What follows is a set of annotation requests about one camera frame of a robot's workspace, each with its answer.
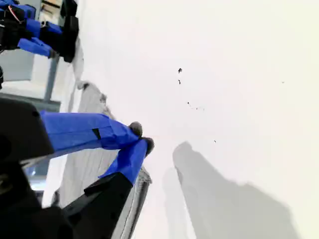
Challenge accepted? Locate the grey striped towel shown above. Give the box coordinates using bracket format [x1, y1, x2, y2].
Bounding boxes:
[42, 37, 153, 239]

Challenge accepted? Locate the black camera box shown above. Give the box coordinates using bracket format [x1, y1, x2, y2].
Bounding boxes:
[59, 0, 79, 63]

